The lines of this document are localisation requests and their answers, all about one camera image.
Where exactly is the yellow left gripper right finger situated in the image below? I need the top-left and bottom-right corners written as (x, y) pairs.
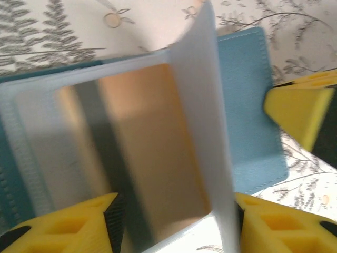
top-left (233, 191), bottom-right (337, 253)

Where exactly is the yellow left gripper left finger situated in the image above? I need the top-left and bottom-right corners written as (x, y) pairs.
top-left (0, 191), bottom-right (126, 253)

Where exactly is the teal leather card holder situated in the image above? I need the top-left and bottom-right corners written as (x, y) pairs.
top-left (0, 0), bottom-right (290, 253)

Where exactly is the gold bank card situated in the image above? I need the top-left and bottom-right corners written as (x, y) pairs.
top-left (54, 63), bottom-right (213, 245)

